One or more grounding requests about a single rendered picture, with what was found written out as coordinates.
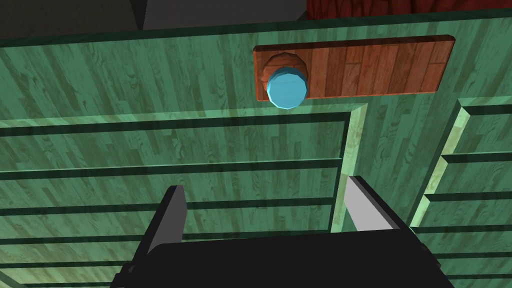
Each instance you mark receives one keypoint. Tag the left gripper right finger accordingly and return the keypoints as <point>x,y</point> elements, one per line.
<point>370,212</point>

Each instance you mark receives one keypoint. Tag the green wooden door leaf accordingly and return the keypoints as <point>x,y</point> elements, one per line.
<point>160,100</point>

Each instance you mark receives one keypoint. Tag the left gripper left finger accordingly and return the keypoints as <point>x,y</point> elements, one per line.
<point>168,222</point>

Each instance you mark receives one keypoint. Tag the brown wooden knob plate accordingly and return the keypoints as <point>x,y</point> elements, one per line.
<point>372,66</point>

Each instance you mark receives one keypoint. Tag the blue and brown door knob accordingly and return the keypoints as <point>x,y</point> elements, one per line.
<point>286,87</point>

